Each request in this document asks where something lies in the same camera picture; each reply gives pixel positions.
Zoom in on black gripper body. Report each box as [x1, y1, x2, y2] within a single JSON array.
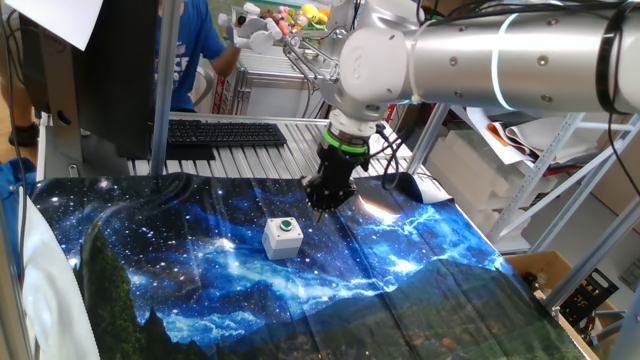
[[319, 143, 371, 194]]

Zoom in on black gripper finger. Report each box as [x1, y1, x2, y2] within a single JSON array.
[[321, 179, 357, 224], [303, 174, 331, 224]]

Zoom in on white box with green button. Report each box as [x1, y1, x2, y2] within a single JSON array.
[[261, 217, 305, 261]]

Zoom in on bare person forearm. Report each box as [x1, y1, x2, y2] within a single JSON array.
[[208, 44, 242, 79]]

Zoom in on black keyboard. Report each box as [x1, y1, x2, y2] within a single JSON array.
[[167, 119, 288, 148]]

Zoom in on white foam blocks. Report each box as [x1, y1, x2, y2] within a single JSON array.
[[424, 130, 559, 236]]

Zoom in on starry night printed cloth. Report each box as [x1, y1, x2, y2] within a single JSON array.
[[29, 171, 586, 360]]

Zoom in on black mouse pad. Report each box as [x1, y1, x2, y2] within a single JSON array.
[[164, 143, 217, 162]]

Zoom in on yellow plush toy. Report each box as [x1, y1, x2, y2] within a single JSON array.
[[300, 3, 329, 24]]

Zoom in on white haptic control device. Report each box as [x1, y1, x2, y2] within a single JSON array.
[[218, 2, 341, 86]]

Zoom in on person in blue shirt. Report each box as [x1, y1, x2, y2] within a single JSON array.
[[154, 0, 242, 114]]

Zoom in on grey metal shelf rack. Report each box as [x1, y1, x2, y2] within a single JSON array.
[[404, 102, 640, 311]]

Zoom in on green table mat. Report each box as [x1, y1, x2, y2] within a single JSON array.
[[207, 0, 281, 16]]

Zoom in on papers and fabric sheets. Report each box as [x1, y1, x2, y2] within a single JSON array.
[[464, 107, 601, 166]]

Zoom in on brown cardboard box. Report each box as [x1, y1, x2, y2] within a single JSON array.
[[505, 249, 626, 360]]

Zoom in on black computer monitor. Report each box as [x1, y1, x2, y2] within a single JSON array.
[[19, 0, 160, 161]]

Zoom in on white fabric sheet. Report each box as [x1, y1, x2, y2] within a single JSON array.
[[19, 187, 101, 360]]

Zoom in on black shoe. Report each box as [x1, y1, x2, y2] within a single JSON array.
[[7, 122, 40, 149]]

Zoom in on blue fabric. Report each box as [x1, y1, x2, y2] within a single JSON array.
[[0, 157, 37, 271]]

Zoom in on white paper sheet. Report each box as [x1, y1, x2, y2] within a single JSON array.
[[3, 0, 105, 52]]

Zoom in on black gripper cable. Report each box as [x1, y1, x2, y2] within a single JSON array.
[[367, 127, 402, 191]]

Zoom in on aluminium vertical post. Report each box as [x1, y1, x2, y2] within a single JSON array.
[[149, 0, 182, 176]]

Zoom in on black metal bracket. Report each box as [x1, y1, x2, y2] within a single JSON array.
[[559, 268, 620, 327]]

